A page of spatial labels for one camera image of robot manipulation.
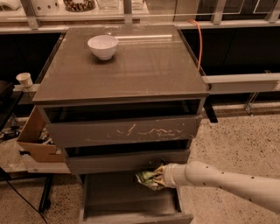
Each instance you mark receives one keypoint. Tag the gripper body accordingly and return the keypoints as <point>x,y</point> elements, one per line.
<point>168,176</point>

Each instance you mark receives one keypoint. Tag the green jalapeno chip bag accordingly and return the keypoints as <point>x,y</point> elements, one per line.
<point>145,178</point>

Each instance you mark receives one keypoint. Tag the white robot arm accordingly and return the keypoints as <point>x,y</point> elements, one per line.
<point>265,192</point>

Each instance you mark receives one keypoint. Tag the grey bottom drawer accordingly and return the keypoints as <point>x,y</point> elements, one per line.
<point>117,198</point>

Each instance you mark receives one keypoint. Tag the grey drawer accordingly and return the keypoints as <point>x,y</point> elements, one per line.
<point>117,198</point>
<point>129,123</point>
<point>126,157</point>

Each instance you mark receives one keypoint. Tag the grey middle drawer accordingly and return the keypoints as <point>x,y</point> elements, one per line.
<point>126,157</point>

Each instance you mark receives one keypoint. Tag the grey drawer cabinet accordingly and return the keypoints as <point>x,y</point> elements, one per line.
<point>151,64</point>

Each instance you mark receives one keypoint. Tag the grey top drawer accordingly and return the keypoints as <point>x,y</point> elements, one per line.
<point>129,123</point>

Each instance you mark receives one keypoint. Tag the black stand leg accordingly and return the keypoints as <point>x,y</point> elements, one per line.
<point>45,202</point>

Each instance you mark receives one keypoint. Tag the brown cardboard box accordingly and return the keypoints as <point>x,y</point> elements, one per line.
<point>31,142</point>

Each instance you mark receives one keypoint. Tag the white ceramic bowl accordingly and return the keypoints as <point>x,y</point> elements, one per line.
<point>103,46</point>

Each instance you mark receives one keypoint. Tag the white paper cup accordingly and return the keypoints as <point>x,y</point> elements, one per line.
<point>25,80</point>

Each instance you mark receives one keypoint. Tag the patterned jar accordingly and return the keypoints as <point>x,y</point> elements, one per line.
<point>79,5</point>

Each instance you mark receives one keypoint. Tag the white perforated container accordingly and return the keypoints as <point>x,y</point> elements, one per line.
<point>45,7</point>

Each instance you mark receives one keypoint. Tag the metal rail beam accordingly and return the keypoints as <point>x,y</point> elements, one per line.
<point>243,83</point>

